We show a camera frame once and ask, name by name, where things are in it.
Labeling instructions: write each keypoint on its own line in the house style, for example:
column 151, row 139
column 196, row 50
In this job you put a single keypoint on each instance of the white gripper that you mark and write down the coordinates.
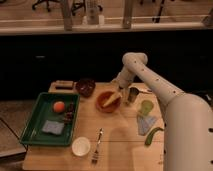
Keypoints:
column 124, row 78

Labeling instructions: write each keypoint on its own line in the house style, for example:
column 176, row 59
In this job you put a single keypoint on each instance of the yellow banana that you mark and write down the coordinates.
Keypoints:
column 111, row 99

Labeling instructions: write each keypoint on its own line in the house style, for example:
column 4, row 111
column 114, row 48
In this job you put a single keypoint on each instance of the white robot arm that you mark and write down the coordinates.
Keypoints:
column 188, row 119

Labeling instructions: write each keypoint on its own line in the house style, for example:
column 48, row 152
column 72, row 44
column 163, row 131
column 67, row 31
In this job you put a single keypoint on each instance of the red bowl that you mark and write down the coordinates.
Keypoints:
column 102, row 98

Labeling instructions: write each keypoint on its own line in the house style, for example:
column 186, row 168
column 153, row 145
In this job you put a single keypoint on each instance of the dark maroon bowl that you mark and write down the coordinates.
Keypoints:
column 85, row 87

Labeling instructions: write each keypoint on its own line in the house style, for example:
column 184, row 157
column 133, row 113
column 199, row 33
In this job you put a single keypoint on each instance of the metal cup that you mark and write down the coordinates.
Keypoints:
column 133, row 93

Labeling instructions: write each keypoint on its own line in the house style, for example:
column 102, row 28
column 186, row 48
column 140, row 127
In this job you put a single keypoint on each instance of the green plastic cup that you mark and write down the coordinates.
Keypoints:
column 146, row 107

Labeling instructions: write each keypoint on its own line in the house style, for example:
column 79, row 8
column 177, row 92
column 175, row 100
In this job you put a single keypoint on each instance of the blue cloth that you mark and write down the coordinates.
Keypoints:
column 145, row 123

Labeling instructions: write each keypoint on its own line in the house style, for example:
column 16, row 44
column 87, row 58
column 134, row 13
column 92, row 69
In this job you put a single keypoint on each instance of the wooden block with black top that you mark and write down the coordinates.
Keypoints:
column 61, row 84

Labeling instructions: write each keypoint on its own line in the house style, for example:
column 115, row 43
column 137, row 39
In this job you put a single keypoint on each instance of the dark red grapes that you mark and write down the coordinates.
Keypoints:
column 68, row 116

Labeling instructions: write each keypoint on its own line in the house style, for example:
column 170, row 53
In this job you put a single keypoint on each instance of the orange fruit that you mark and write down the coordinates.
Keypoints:
column 59, row 106

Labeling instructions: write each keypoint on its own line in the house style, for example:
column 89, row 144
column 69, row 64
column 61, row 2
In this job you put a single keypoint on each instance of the blue sponge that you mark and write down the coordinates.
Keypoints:
column 53, row 127

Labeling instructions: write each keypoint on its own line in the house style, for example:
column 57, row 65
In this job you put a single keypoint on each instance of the metal fork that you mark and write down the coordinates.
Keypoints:
column 95, row 155

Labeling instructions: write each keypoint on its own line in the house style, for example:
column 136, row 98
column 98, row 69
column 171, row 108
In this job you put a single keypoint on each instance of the green plastic tray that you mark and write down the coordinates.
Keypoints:
column 43, row 110

